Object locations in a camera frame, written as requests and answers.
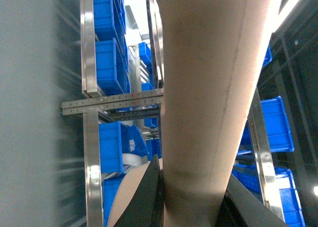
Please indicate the blue storage bin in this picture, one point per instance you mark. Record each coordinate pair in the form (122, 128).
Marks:
(277, 125)
(291, 204)
(111, 68)

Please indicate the tilted blue bin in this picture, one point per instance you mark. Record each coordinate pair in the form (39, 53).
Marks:
(115, 139)

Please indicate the blue bin behind left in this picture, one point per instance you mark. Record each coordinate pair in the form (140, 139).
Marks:
(109, 19)

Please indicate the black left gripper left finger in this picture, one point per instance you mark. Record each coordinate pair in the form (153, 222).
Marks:
(139, 201)

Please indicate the beige plastic dustpan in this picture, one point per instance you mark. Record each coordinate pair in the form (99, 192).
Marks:
(213, 55)

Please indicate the blue storage bin left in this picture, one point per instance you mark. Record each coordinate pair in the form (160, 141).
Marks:
(111, 68)

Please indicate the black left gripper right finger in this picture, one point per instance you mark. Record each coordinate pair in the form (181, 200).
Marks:
(240, 208)

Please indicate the blue storage bin far right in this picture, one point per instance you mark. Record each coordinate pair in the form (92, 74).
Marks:
(291, 204)

